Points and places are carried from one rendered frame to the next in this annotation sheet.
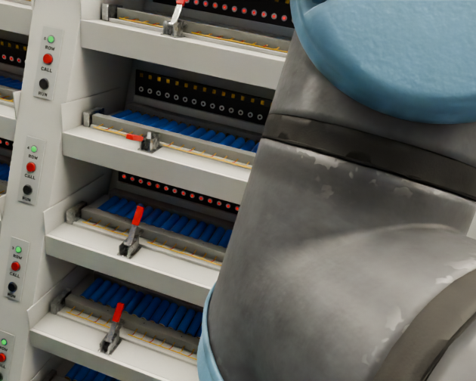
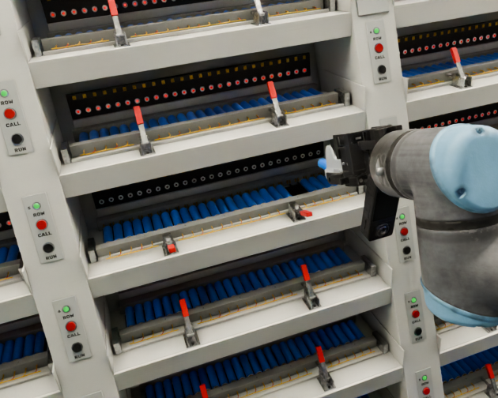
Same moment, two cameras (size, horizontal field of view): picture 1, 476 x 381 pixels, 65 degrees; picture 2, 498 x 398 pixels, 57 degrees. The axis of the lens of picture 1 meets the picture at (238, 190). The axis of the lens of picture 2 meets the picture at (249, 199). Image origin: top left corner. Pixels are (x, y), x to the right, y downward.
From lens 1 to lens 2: 0.45 m
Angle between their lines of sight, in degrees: 23
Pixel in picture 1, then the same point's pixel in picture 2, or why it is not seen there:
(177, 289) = (249, 340)
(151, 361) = not seen: outside the picture
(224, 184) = (248, 243)
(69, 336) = not seen: outside the picture
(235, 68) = (216, 155)
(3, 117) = (15, 299)
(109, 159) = (142, 277)
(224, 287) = (448, 286)
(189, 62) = (175, 167)
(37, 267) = not seen: outside the picture
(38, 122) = (58, 283)
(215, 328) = (453, 300)
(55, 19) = (31, 186)
